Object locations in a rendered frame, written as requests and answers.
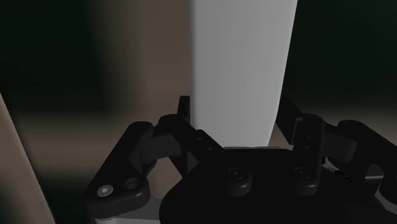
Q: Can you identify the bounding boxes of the tall white cylindrical object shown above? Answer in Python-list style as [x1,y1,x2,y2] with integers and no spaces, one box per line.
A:
[190,0,299,149]

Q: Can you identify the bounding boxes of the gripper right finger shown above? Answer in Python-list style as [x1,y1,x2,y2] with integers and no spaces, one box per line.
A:
[275,93,397,206]

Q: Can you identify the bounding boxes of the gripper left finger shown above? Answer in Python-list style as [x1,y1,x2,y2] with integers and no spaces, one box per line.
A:
[83,95,253,220]

